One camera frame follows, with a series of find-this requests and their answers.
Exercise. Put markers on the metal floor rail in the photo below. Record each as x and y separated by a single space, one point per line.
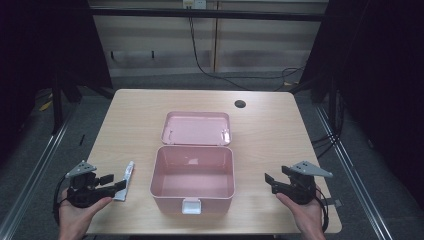
353 173
31 176

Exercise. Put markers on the person's right hand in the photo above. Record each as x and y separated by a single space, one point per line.
306 218

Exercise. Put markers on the yellow strip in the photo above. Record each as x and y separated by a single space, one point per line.
45 106

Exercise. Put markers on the person's left hand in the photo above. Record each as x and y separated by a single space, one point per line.
76 220

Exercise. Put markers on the white wall outlet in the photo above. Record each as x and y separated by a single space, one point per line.
195 3

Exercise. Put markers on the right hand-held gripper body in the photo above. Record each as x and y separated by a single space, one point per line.
300 188

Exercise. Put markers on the black curtain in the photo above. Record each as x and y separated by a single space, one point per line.
380 83
40 50

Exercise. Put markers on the black table grommet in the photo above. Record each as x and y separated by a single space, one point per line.
240 103

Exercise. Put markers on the black horizontal bar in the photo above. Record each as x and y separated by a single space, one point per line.
233 15

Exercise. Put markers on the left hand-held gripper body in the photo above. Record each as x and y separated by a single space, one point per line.
81 195

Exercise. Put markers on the black stand post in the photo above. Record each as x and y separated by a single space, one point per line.
57 103

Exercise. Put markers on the pink plastic box with lid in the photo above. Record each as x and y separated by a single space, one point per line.
193 186

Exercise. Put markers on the grey tape strip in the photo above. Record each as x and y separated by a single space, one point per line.
334 202

